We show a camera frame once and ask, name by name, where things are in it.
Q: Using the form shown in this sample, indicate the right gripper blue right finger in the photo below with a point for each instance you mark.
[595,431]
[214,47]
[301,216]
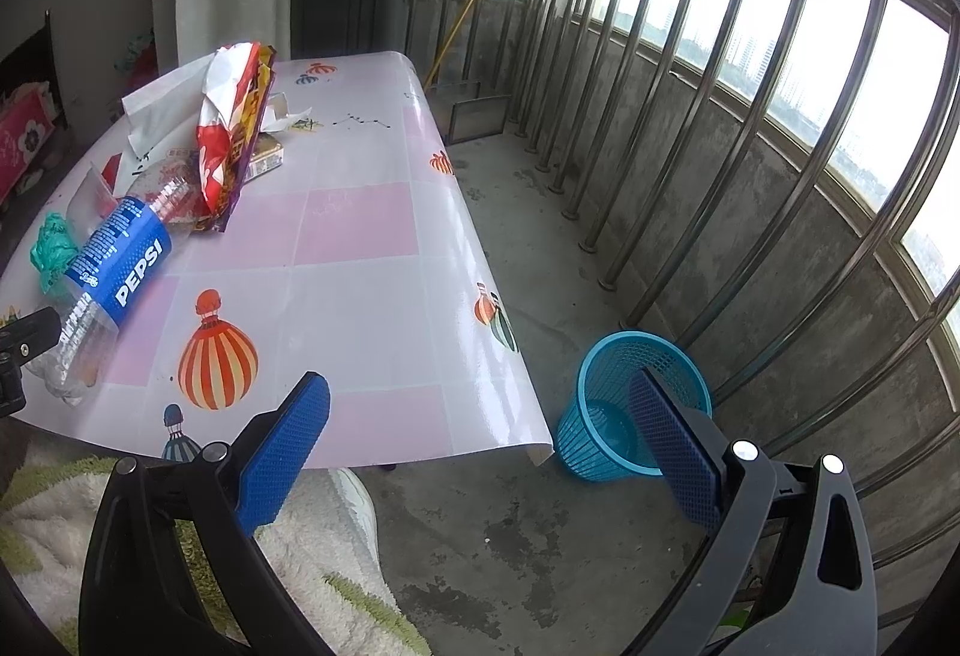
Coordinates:
[691,474]

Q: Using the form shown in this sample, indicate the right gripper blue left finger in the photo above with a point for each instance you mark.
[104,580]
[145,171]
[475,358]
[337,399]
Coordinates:
[272,450]

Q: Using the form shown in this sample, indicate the green plastic bag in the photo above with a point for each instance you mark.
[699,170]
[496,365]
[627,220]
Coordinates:
[52,252]

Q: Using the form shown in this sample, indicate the blue plastic trash basket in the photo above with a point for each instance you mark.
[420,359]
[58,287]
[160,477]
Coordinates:
[597,438]

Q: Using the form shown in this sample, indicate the clear Pepsi plastic bottle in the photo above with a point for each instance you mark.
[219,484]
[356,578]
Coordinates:
[124,253]

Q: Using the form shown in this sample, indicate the white paper sheet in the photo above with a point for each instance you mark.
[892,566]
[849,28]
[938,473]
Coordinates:
[153,111]

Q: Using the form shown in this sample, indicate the red white snack bag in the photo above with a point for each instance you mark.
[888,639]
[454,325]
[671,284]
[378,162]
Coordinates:
[234,95]

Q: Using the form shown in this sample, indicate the yellow purple snack packet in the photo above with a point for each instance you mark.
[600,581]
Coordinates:
[267,156]

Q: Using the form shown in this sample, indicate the pink floral box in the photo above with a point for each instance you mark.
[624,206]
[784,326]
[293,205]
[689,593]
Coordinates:
[28,120]

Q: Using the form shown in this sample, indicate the pink patterned tablecloth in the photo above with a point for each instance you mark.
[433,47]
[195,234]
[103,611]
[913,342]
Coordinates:
[355,259]

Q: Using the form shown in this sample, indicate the steel balcony railing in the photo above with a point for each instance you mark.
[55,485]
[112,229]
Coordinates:
[772,185]

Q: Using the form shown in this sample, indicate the metal dustpan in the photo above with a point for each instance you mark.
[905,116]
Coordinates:
[476,113]

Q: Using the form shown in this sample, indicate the yellow broom handle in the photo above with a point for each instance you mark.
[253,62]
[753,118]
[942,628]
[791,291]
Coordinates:
[448,42]

